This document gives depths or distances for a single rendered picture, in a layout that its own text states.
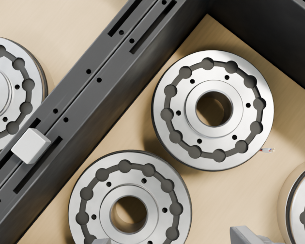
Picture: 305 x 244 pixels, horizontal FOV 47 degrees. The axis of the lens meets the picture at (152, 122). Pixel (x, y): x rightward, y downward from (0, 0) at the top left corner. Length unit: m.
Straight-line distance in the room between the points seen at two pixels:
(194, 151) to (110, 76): 0.11
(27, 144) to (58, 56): 0.14
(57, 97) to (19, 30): 0.14
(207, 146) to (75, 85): 0.12
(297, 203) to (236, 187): 0.05
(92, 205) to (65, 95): 0.11
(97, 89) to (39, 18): 0.15
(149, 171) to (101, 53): 0.11
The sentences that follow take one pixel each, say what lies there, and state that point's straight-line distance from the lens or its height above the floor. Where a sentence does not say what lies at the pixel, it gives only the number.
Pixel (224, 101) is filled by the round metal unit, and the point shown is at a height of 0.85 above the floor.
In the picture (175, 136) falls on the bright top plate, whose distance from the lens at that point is 0.29.
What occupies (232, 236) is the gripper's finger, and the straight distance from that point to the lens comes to 0.16.
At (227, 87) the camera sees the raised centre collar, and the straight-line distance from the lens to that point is 0.29.
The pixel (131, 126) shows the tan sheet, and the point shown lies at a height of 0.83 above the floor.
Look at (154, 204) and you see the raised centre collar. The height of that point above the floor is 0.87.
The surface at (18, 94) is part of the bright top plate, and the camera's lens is 0.31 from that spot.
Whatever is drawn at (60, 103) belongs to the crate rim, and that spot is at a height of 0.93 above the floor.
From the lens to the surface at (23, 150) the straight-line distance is 0.22.
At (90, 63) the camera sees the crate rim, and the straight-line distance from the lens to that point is 0.23.
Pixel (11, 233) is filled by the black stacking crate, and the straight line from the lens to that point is 0.30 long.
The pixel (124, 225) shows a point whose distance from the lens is 0.31.
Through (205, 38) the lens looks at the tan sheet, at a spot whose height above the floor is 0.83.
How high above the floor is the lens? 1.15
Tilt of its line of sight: 86 degrees down
